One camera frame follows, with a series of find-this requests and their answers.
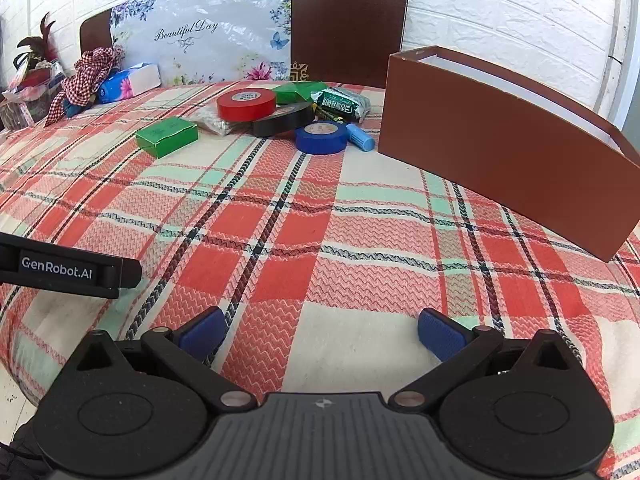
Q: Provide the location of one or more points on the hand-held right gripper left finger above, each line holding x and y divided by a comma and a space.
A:
202, 332

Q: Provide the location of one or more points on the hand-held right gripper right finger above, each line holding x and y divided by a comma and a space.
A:
442, 335

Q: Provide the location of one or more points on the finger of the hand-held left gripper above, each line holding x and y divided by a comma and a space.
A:
131, 272

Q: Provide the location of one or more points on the small green box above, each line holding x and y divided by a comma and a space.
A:
295, 92
167, 136

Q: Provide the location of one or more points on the clear plastic bag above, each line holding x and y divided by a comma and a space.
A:
212, 121

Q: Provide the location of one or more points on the brown cardboard box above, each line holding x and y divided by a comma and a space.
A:
490, 160

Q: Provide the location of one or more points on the red tape roll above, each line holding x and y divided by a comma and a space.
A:
246, 104

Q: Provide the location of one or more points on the black tape roll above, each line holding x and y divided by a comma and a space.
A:
282, 121

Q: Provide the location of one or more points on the black marker with blue cap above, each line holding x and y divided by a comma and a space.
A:
357, 136

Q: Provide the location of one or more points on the blue tape roll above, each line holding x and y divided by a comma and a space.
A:
321, 139

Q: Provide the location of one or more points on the green and black packet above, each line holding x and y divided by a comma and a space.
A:
341, 104

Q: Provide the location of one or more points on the red plaid blanket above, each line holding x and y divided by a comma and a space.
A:
300, 210

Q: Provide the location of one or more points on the cellophane wrapped basket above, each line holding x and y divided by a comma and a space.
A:
27, 95

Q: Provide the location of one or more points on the dark cloth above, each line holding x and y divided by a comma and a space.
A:
20, 455

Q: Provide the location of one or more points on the blue tissue pack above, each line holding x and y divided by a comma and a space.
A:
131, 82

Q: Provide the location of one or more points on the red checkered cloth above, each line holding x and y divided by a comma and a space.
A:
82, 77

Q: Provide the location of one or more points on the plant with red leaves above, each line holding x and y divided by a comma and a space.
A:
37, 45

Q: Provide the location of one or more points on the plain brown board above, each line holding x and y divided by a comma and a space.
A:
95, 35

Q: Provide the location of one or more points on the floral plastic bedding bag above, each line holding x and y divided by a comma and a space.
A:
210, 35

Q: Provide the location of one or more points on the brown board with gold emblem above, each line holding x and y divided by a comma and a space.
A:
345, 25

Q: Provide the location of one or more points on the white door frame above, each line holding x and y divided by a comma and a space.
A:
620, 35

